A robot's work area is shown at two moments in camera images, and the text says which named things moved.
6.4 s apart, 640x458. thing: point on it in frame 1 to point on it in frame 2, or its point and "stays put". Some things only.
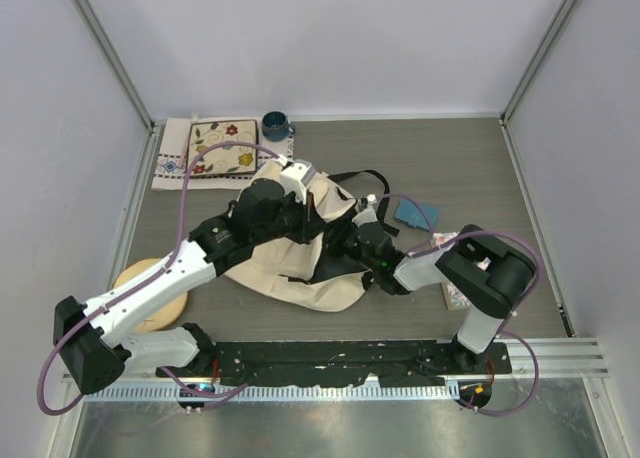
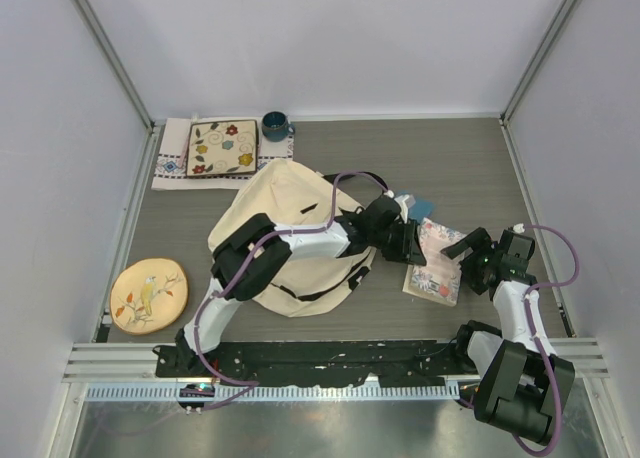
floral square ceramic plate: [222, 159] stays put
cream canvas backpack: [298, 271] stays put
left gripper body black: [294, 222] to [394, 243]
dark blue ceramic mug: [275, 126] stays put
